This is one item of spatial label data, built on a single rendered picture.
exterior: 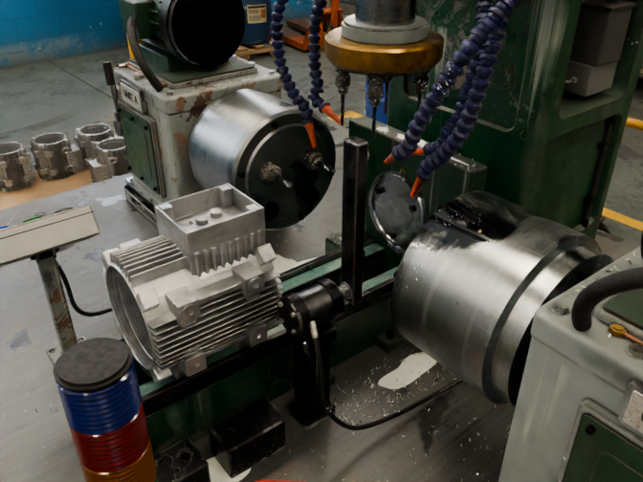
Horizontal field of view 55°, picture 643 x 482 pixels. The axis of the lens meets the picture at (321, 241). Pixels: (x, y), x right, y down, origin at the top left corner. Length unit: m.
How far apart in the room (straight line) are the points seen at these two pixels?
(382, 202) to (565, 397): 0.57
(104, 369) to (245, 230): 0.40
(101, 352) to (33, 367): 0.69
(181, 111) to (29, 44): 5.28
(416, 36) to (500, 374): 0.48
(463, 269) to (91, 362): 0.46
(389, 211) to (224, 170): 0.32
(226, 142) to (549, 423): 0.75
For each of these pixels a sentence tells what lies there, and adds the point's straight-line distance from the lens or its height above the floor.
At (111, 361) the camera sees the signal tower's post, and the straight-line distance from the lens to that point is 0.52.
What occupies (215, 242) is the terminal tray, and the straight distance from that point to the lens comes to 0.85.
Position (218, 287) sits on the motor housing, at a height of 1.06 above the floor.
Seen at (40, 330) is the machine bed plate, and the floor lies 0.80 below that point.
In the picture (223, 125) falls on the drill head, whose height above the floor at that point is 1.13.
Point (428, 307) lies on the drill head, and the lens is 0.82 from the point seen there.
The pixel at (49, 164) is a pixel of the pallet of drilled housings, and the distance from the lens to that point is 3.51.
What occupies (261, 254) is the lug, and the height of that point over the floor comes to 1.08.
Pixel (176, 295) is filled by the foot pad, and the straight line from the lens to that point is 0.83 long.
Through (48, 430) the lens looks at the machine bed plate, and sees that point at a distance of 1.09.
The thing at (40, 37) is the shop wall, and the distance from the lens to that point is 6.57.
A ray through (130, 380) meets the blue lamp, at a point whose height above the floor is 1.20.
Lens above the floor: 1.55
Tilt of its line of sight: 31 degrees down
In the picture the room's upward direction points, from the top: straight up
